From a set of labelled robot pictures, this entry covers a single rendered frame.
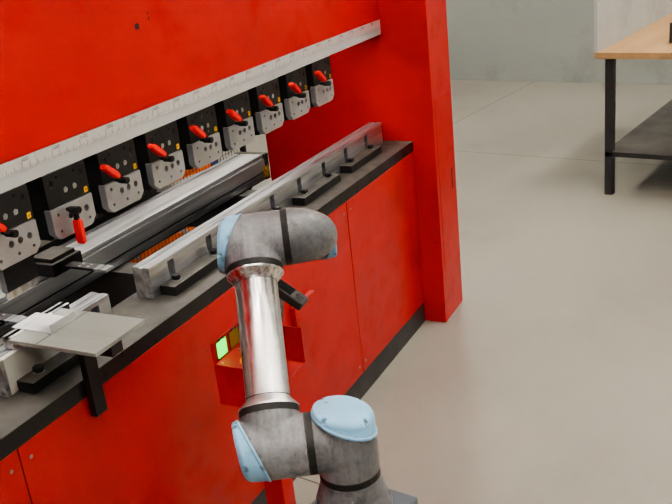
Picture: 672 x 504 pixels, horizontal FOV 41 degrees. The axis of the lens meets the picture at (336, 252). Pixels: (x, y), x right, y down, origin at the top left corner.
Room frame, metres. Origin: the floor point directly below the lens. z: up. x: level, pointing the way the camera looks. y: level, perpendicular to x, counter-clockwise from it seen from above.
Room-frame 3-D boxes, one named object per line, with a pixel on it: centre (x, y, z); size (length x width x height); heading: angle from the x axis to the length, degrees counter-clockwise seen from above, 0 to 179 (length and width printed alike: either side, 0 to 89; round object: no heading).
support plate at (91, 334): (1.93, 0.63, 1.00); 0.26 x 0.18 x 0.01; 62
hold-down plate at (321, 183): (3.21, 0.04, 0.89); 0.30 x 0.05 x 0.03; 152
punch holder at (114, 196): (2.33, 0.58, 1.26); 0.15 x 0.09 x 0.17; 152
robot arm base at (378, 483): (1.44, 0.02, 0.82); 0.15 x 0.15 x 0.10
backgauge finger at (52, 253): (2.37, 0.74, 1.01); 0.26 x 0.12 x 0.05; 62
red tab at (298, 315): (2.83, 0.13, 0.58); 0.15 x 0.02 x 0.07; 152
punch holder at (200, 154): (2.68, 0.39, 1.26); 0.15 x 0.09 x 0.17; 152
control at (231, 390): (2.15, 0.23, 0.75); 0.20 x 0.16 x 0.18; 152
